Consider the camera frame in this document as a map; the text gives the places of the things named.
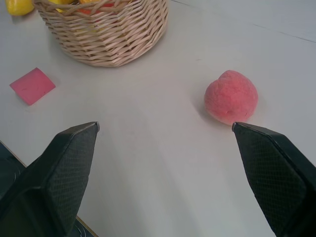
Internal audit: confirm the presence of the pink sticky note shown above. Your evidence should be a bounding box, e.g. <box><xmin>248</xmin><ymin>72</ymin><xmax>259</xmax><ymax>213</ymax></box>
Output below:
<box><xmin>9</xmin><ymin>67</ymin><xmax>56</xmax><ymax>106</ymax></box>

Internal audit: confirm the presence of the yellow fruit in basket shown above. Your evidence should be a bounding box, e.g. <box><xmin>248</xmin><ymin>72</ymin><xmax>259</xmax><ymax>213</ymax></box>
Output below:
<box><xmin>48</xmin><ymin>0</ymin><xmax>75</xmax><ymax>12</ymax></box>

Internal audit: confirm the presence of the yellow lemon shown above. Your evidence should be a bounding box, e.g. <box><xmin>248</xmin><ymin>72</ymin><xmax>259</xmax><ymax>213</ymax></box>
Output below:
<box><xmin>5</xmin><ymin>0</ymin><xmax>35</xmax><ymax>17</ymax></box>

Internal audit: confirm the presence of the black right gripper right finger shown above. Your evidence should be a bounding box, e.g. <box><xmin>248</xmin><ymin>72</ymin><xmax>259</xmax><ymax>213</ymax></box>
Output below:
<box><xmin>231</xmin><ymin>121</ymin><xmax>316</xmax><ymax>237</ymax></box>

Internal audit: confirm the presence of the woven wicker basket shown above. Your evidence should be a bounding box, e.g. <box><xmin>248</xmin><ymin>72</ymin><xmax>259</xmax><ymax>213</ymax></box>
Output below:
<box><xmin>33</xmin><ymin>0</ymin><xmax>169</xmax><ymax>68</ymax></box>

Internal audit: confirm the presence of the pink peach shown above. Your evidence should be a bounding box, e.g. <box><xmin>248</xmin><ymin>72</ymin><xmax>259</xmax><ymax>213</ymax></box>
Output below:
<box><xmin>203</xmin><ymin>70</ymin><xmax>259</xmax><ymax>125</ymax></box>

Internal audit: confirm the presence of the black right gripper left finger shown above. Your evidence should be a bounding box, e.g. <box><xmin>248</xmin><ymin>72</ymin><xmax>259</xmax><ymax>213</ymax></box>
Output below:
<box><xmin>0</xmin><ymin>121</ymin><xmax>100</xmax><ymax>237</ymax></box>

